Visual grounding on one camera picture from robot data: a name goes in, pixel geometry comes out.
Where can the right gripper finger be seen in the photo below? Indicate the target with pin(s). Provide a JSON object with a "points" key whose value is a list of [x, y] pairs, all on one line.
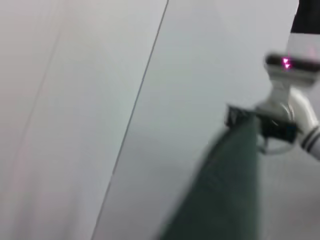
{"points": [[236, 116]]}

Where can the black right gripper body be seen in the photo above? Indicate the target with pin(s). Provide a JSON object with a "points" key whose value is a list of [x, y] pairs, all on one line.
{"points": [[277, 127]]}

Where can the grey towel with black trim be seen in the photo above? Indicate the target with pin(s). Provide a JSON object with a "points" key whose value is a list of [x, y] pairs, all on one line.
{"points": [[225, 187]]}

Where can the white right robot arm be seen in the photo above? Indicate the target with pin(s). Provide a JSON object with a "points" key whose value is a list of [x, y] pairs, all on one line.
{"points": [[303, 112]]}

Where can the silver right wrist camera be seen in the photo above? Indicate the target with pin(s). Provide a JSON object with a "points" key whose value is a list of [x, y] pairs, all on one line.
{"points": [[300, 62]]}

